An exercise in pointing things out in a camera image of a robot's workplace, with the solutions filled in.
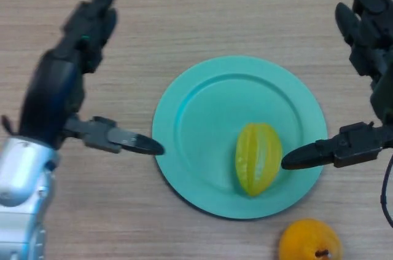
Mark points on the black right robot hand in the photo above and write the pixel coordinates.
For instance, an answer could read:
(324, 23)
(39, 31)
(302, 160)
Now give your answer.
(371, 26)

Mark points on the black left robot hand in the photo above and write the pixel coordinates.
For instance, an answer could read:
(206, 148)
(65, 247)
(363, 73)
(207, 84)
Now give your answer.
(52, 94)

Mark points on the yellow starfruit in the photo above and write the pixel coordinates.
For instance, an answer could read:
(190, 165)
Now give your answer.
(258, 158)

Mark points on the green round plate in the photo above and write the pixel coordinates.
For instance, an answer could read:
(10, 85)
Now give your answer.
(208, 124)

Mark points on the orange pear with stem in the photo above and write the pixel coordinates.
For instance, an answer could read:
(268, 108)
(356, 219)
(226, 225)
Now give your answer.
(304, 240)

